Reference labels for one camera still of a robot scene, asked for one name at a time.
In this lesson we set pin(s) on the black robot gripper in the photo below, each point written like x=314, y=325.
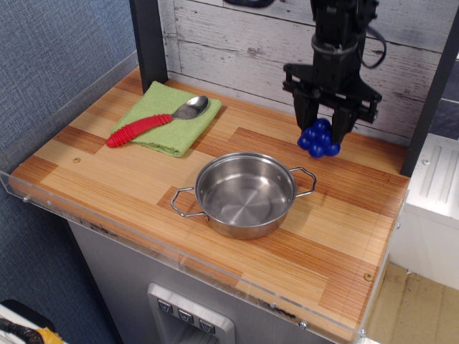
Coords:
x=332, y=82

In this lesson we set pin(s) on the blue toy grape bunch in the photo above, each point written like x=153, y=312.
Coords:
x=316, y=139

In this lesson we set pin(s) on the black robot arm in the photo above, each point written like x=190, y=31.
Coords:
x=342, y=28

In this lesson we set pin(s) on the stainless steel pot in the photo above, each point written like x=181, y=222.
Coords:
x=247, y=195

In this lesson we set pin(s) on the green folded cloth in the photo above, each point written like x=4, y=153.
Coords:
x=173, y=138

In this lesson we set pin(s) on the white ribbed side counter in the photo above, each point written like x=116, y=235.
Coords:
x=425, y=238

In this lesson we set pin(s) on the clear acrylic table guard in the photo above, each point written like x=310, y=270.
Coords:
x=58, y=105

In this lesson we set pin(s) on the grey toy fridge cabinet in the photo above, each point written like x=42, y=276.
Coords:
x=268, y=299

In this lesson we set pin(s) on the silver dispenser panel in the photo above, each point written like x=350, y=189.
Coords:
x=181, y=320

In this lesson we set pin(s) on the yellow object bottom left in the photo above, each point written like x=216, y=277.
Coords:
x=50, y=337

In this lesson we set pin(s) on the red handled metal spoon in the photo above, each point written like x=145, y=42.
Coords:
x=192, y=109

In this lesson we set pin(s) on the dark left vertical post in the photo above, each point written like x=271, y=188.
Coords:
x=149, y=42

